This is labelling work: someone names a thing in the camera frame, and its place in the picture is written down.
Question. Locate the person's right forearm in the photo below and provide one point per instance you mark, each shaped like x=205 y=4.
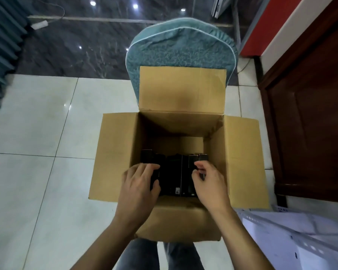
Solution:
x=242 y=241

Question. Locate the teal fabric chair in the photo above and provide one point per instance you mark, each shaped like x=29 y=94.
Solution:
x=180 y=45

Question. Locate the person's left forearm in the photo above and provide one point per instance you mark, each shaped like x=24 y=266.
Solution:
x=107 y=247

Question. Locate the row of slim black boxes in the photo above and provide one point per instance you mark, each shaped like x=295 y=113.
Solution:
x=174 y=174

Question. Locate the person's left hand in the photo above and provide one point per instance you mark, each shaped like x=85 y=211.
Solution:
x=136 y=196

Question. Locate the person's grey trouser legs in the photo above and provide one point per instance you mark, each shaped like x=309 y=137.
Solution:
x=135 y=258

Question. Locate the person's right hand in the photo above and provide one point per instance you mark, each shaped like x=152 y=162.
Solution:
x=213 y=191

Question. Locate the blue pleated curtain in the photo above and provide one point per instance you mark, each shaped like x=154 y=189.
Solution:
x=3 y=47

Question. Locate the white power strip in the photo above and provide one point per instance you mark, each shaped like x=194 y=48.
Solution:
x=39 y=24

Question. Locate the white metal shelving rack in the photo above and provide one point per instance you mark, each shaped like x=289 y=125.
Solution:
x=304 y=244

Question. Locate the glass door with metal frame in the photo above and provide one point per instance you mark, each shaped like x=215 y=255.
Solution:
x=219 y=5

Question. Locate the dark wooden door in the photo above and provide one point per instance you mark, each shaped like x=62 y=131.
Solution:
x=309 y=109

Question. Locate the small printed brown carton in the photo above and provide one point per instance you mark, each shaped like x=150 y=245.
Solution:
x=115 y=160

